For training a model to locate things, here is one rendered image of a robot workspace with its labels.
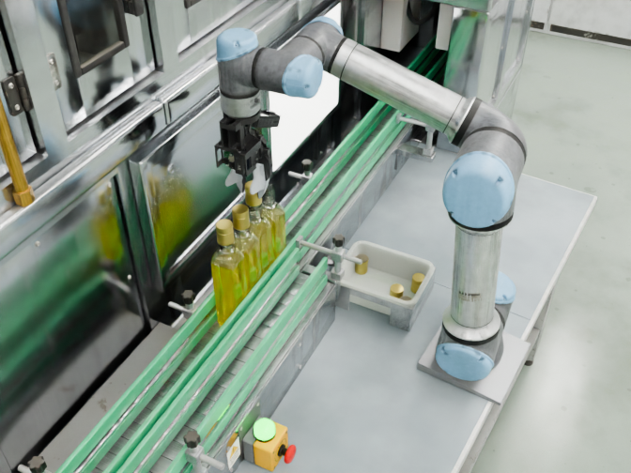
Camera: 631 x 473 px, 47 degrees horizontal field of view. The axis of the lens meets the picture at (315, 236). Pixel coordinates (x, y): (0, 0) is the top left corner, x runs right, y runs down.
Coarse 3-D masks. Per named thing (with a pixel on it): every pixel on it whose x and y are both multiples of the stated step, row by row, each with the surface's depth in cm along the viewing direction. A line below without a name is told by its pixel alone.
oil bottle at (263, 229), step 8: (256, 224) 158; (264, 224) 159; (256, 232) 158; (264, 232) 159; (264, 240) 161; (264, 248) 162; (272, 248) 166; (264, 256) 163; (272, 256) 167; (264, 264) 164; (264, 272) 166
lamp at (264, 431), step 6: (258, 420) 148; (264, 420) 148; (270, 420) 148; (258, 426) 147; (264, 426) 147; (270, 426) 147; (258, 432) 146; (264, 432) 146; (270, 432) 146; (258, 438) 147; (264, 438) 146; (270, 438) 147
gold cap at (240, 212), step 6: (240, 204) 152; (234, 210) 151; (240, 210) 151; (246, 210) 151; (234, 216) 151; (240, 216) 150; (246, 216) 151; (234, 222) 152; (240, 222) 151; (246, 222) 152; (240, 228) 152; (246, 228) 153
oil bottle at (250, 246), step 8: (240, 240) 154; (248, 240) 155; (256, 240) 157; (240, 248) 154; (248, 248) 154; (256, 248) 158; (248, 256) 155; (256, 256) 159; (248, 264) 157; (256, 264) 160; (248, 272) 158; (256, 272) 161; (248, 280) 160; (256, 280) 163; (248, 288) 161
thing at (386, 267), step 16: (352, 256) 190; (368, 256) 194; (384, 256) 191; (400, 256) 189; (352, 272) 193; (368, 272) 194; (384, 272) 194; (400, 272) 192; (416, 272) 189; (432, 272) 184; (352, 288) 180; (368, 288) 179; (384, 288) 189; (400, 304) 176
